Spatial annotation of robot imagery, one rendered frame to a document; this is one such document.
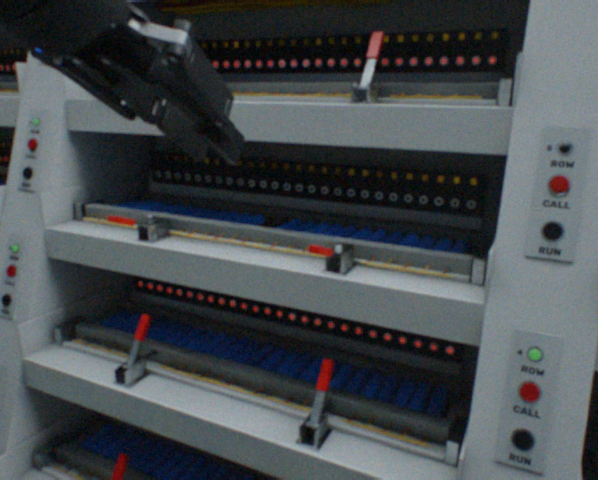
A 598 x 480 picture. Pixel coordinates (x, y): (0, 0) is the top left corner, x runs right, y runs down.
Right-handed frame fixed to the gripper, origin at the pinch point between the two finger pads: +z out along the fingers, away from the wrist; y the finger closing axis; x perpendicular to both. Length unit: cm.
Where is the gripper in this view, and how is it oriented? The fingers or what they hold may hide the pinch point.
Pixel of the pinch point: (203, 133)
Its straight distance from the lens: 48.8
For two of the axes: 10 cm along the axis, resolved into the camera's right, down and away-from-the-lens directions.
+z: 3.3, 2.9, 9.0
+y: -9.1, -1.4, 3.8
